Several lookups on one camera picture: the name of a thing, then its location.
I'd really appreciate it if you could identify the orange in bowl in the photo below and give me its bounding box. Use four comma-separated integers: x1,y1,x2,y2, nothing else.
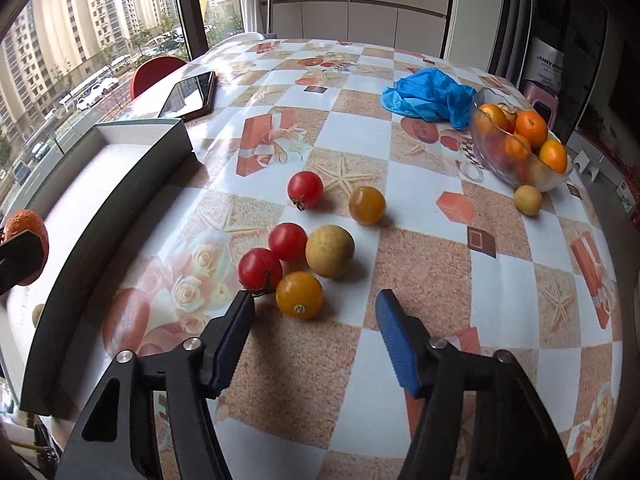
538,138,567,174
515,110,548,151
473,103,511,133

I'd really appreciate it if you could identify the tan small longan fruit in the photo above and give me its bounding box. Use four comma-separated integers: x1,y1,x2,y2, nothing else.
514,185,542,217
32,304,44,326

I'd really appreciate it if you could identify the red chair back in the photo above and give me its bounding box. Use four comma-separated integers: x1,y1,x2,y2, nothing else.
130,55,186,100

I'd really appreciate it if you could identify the small white step stool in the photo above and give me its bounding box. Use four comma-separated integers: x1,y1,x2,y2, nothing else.
573,150,602,182

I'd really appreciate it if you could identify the pink plastic stool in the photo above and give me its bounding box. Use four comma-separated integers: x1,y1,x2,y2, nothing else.
522,80,559,130

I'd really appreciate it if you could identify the white carton box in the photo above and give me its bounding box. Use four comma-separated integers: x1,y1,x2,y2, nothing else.
527,37,564,93

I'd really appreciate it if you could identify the red cherry tomato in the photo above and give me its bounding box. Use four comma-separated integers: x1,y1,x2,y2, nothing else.
268,222,307,262
238,248,283,295
288,171,323,210

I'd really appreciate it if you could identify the black smartphone red case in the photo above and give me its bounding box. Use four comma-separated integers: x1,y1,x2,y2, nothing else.
157,72,217,122

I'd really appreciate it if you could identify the crumpled blue glove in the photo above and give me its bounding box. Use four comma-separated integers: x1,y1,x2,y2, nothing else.
380,67,476,130

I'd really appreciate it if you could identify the large orange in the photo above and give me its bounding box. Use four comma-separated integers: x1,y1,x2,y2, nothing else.
1,209,49,294

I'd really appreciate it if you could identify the patterned plastic tablecloth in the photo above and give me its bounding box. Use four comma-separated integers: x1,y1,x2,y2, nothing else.
56,39,623,479

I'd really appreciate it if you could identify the shallow grey white box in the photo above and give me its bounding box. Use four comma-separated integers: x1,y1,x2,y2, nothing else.
1,118,192,416

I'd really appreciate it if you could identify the tan round longan fruit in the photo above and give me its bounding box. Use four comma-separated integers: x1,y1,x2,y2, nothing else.
305,224,355,280

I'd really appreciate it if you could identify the yellow cherry tomato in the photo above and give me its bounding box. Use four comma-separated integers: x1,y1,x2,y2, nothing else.
348,186,386,226
276,271,324,320

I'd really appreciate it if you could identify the glass fruit bowl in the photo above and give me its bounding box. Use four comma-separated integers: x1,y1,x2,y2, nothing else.
469,88,573,192

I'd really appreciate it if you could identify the white sideboard cabinet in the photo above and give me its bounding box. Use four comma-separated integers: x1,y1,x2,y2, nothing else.
259,0,452,58

